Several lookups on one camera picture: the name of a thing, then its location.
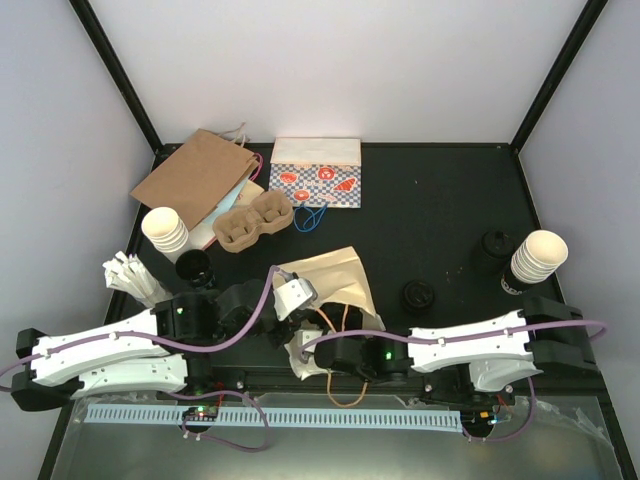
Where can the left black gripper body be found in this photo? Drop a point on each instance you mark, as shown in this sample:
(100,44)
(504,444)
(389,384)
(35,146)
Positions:
(279,339)

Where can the cream paper bag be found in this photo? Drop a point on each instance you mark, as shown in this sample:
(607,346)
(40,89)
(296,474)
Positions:
(340,282)

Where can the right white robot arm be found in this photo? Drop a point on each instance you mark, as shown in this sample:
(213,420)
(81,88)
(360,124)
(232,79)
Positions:
(543,336)

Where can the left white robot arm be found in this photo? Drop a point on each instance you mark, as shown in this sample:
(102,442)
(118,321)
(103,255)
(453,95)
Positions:
(167,348)

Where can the small green circuit board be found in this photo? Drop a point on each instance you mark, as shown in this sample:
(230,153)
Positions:
(200,413)

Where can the light blue paper bag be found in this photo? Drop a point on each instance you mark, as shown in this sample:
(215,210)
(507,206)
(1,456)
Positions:
(241,195)

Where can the left white cup stack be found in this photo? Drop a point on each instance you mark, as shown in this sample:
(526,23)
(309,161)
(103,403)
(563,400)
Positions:
(167,232)

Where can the white cup stack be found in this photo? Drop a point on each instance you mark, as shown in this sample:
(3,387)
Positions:
(167,232)
(534,261)

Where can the blue checkered bakery bag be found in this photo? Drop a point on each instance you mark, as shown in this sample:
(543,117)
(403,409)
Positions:
(316,175)

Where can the crumpled white paper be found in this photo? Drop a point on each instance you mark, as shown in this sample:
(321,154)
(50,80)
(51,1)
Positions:
(127,273)

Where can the brown kraft paper bag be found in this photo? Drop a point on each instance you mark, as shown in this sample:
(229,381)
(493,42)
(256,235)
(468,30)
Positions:
(196,177)

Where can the right white cup stack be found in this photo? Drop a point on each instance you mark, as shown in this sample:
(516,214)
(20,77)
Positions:
(534,261)

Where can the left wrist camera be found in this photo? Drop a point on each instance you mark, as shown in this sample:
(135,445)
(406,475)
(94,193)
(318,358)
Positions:
(294,294)

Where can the light blue cable duct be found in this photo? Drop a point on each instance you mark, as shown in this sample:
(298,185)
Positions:
(372,419)

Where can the left black frame post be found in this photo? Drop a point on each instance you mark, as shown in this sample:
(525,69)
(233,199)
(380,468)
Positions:
(89,20)

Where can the black frame post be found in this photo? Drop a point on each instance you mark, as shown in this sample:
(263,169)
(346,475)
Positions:
(576,38)
(89,20)

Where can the right black frame post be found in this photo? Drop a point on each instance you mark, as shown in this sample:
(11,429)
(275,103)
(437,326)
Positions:
(576,38)

